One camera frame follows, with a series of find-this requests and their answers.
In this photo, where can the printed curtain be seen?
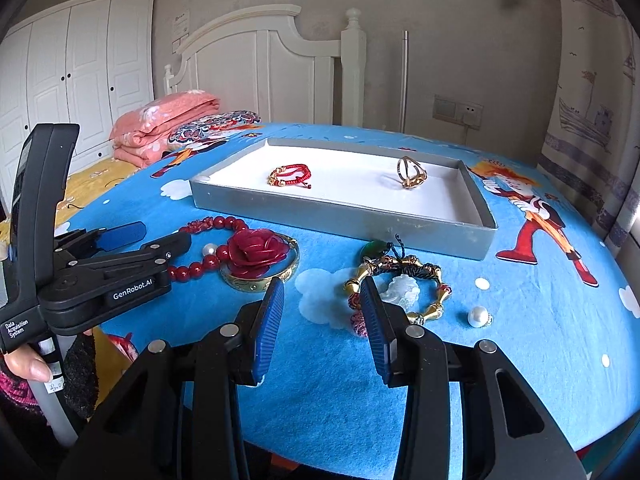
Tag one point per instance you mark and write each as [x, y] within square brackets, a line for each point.
[585, 85]

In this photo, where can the pink folded quilt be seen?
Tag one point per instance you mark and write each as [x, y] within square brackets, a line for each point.
[160, 120]

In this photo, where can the metal pole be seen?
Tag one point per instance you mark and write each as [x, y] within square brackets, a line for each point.
[404, 80]

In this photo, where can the white pearl pendant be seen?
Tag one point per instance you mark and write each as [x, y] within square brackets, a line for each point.
[476, 316]

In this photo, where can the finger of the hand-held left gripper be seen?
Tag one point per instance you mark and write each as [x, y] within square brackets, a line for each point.
[165, 247]
[122, 234]

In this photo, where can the yellow bedsheet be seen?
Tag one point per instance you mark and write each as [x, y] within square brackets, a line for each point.
[95, 180]

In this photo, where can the grey cardboard tray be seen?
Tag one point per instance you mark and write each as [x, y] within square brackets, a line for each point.
[300, 212]

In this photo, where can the white headboard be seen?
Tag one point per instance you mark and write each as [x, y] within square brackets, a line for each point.
[290, 70]

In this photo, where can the gold bangle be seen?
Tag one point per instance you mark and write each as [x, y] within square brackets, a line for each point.
[250, 285]

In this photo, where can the blue cartoon blanket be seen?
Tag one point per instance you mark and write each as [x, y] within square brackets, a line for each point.
[325, 360]

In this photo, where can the paper wall notice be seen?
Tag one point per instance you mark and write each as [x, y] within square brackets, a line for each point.
[181, 30]

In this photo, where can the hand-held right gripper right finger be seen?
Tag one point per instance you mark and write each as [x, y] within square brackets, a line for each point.
[372, 330]

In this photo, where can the person's left hand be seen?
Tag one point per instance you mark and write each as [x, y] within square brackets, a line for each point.
[27, 365]

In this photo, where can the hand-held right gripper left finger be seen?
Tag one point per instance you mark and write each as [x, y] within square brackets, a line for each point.
[270, 330]

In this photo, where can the wall switch plate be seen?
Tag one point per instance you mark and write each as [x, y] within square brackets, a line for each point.
[445, 108]

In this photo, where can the green jade pendant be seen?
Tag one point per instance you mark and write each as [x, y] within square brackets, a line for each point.
[375, 250]

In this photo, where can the white wardrobe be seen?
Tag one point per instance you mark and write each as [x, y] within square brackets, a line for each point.
[85, 60]

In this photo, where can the wall power socket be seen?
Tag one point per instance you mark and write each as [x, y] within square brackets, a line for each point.
[471, 113]

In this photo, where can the small white pearl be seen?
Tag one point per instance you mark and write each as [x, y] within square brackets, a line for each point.
[210, 249]

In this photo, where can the red rose ornament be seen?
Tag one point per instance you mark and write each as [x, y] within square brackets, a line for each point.
[257, 252]

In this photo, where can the patterned pillow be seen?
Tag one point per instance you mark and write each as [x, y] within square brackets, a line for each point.
[215, 127]

